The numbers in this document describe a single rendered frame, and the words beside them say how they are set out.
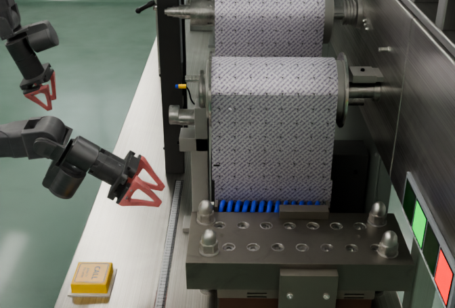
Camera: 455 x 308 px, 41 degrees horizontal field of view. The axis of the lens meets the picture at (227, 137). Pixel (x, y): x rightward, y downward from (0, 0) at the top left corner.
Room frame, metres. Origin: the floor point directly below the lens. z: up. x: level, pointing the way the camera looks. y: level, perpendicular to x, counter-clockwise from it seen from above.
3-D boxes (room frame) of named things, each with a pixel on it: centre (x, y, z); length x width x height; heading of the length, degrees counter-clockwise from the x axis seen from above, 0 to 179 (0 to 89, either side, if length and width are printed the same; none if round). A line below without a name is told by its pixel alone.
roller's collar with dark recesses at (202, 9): (1.37, 0.05, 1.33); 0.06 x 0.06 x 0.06; 89
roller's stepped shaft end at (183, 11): (1.37, 0.11, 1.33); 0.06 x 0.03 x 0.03; 89
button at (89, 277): (0.96, 0.27, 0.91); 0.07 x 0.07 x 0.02; 89
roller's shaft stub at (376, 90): (1.12, -0.26, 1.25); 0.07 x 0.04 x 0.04; 89
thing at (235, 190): (1.06, -0.09, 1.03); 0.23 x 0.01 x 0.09; 89
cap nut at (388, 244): (0.89, -0.29, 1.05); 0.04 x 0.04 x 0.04
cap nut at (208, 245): (0.89, 0.03, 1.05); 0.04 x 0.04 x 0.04
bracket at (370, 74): (1.12, -0.27, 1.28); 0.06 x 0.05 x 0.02; 89
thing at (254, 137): (1.06, -0.09, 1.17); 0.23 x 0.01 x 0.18; 89
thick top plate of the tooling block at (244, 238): (0.94, -0.13, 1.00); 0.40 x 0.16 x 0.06; 89
